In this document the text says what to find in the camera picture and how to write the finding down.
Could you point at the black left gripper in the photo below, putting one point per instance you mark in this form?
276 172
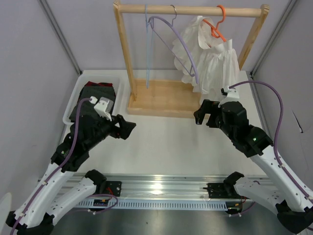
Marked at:
125 128

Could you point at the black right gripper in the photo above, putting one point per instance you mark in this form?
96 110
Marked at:
210 107

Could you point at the light blue wire hanger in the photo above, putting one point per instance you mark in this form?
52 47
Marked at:
149 39

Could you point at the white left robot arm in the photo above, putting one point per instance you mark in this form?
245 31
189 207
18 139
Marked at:
42 210

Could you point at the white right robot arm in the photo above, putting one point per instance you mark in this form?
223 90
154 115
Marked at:
292 202

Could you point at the white ruffled skirt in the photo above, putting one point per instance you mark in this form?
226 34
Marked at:
216 61

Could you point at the red plaid skirt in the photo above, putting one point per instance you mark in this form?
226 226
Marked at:
92 84

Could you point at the orange plastic hanger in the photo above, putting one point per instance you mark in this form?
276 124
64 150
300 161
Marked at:
215 28

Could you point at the purple plastic hanger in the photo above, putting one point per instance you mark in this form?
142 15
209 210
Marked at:
193 70

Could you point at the white plastic basket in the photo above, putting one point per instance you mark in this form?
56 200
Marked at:
117 84

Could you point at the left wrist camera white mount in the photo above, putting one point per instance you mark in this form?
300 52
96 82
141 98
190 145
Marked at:
102 106

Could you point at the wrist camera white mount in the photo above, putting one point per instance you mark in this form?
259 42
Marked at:
229 94
102 106

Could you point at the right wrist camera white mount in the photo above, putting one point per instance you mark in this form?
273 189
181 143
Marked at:
229 94

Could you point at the aluminium mounting rail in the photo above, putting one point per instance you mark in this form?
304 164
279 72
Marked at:
164 187

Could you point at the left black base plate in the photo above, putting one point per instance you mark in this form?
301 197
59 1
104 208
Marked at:
113 188

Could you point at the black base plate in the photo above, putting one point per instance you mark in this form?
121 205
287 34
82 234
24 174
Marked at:
113 188
221 191

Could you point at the perforated metal cable tray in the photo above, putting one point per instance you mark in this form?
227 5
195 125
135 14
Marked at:
202 205

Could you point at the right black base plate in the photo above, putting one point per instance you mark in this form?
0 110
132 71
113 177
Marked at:
221 191

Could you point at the right aluminium frame post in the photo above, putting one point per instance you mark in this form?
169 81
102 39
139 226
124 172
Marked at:
274 36

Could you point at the aluminium frame post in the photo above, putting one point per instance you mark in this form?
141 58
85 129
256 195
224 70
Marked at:
274 36
59 34

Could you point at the left aluminium frame post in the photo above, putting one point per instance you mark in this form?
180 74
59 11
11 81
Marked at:
59 34

